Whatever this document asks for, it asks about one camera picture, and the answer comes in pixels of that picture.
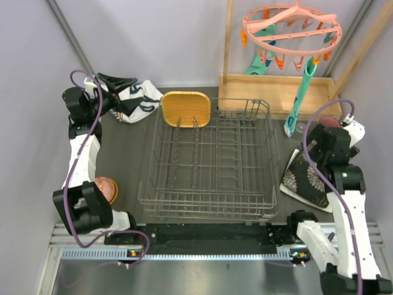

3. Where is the white printed cloth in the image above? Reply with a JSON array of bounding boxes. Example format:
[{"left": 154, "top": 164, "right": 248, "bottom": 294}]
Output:
[{"left": 110, "top": 80, "right": 163, "bottom": 124}]

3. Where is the pink round clothes hanger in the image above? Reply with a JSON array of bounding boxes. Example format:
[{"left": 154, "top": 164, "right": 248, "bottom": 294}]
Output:
[{"left": 241, "top": 1, "right": 343, "bottom": 71}]

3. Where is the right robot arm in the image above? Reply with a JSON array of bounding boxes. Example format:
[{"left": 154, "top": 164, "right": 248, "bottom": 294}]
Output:
[{"left": 280, "top": 120, "right": 392, "bottom": 294}]

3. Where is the pink ceramic mug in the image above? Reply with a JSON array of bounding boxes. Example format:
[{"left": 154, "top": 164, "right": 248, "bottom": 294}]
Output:
[{"left": 319, "top": 116, "right": 341, "bottom": 128}]

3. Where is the teal patterned sock front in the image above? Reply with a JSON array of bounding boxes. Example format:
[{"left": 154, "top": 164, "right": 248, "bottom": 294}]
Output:
[{"left": 284, "top": 58, "right": 317, "bottom": 138}]

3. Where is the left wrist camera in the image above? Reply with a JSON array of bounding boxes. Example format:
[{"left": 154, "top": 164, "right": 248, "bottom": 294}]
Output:
[{"left": 84, "top": 77, "right": 97, "bottom": 96}]

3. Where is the teal patterned sock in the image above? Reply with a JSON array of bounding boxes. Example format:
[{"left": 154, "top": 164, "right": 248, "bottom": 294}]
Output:
[
  {"left": 244, "top": 24, "right": 277, "bottom": 76},
  {"left": 284, "top": 58, "right": 317, "bottom": 138}
]

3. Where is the yellow woven-pattern plate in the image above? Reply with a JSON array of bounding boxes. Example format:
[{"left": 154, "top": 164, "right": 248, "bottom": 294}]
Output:
[{"left": 161, "top": 91, "right": 211, "bottom": 128}]

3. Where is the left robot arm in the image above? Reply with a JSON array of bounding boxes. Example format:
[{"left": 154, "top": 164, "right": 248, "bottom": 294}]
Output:
[{"left": 52, "top": 73, "right": 141, "bottom": 244}]

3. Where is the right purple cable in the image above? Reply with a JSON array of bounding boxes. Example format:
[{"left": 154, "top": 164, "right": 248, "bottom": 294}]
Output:
[{"left": 302, "top": 98, "right": 365, "bottom": 295}]

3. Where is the teal patterned sock back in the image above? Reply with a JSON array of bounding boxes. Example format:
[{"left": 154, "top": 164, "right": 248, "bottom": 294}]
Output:
[{"left": 244, "top": 24, "right": 277, "bottom": 76}]

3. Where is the clear glass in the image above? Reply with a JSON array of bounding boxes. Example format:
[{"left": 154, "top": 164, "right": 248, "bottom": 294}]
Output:
[{"left": 295, "top": 122, "right": 306, "bottom": 132}]

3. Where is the grey wire dish rack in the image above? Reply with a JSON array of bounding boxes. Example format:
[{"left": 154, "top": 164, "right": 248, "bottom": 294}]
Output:
[{"left": 138, "top": 98, "right": 280, "bottom": 222}]

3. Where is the black floral square plate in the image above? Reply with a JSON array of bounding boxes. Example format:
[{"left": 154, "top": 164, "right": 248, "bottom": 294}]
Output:
[{"left": 279, "top": 148, "right": 332, "bottom": 213}]

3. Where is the red patterned bowl yellow rim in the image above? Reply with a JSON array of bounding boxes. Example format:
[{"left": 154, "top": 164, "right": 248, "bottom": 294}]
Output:
[{"left": 95, "top": 176, "right": 119, "bottom": 205}]

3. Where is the wooden tray frame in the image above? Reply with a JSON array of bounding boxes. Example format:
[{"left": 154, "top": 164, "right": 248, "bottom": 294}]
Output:
[{"left": 219, "top": 1, "right": 392, "bottom": 119}]

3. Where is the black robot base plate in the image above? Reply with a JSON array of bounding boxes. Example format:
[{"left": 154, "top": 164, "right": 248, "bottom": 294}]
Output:
[{"left": 103, "top": 222, "right": 325, "bottom": 256}]

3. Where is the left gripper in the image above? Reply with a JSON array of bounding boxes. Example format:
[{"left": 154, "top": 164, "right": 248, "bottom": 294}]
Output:
[{"left": 87, "top": 73, "right": 143, "bottom": 119}]

